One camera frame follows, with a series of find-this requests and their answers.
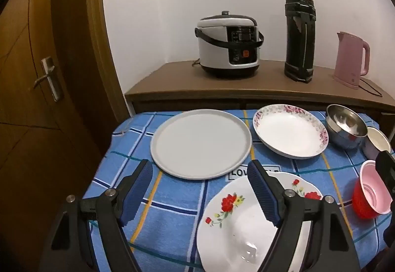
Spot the black thermos flask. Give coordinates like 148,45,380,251
284,0,317,84

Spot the black kettle cable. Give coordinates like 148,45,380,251
359,77,383,97

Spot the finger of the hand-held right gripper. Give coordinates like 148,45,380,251
383,219,395,248
375,150,395,199

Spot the metal door handle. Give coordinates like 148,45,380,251
33,56,64,102

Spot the plain grey plate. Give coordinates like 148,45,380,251
150,109,252,181

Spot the white red rose plate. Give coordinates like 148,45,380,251
197,172,323,272

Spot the stainless steel bowl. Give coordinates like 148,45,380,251
325,104,368,150

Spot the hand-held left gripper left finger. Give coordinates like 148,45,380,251
40,159,154,272

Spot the blue plaid cloth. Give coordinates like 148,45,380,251
82,109,395,272

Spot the brown wooden door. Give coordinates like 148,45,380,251
0,0,122,272

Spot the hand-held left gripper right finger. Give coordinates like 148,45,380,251
247,159,361,272

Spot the red and pink plastic bowl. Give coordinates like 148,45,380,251
353,160,392,219

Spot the white enamel bowl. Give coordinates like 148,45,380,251
362,127,392,162

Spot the pink electric kettle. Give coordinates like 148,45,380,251
332,31,371,89

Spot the white and black rice cooker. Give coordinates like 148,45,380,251
194,11,265,78

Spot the brown wooden door frame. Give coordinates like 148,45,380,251
86,0,130,125

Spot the brown wooden cabinet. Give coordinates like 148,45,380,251
124,59,395,125

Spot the pink floral rim plate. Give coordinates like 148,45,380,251
253,104,329,159

